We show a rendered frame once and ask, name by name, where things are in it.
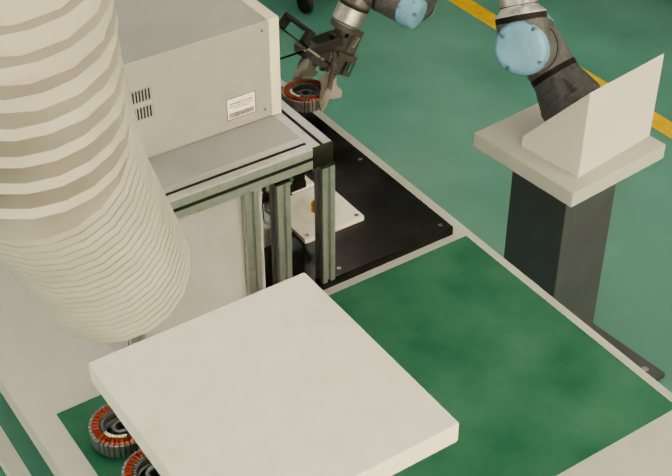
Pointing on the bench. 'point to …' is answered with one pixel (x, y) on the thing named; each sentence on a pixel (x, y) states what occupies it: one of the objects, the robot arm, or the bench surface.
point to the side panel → (218, 260)
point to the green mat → (481, 368)
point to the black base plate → (378, 226)
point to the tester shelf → (240, 161)
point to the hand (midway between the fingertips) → (304, 97)
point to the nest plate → (345, 213)
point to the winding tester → (195, 55)
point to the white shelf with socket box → (272, 393)
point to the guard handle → (298, 26)
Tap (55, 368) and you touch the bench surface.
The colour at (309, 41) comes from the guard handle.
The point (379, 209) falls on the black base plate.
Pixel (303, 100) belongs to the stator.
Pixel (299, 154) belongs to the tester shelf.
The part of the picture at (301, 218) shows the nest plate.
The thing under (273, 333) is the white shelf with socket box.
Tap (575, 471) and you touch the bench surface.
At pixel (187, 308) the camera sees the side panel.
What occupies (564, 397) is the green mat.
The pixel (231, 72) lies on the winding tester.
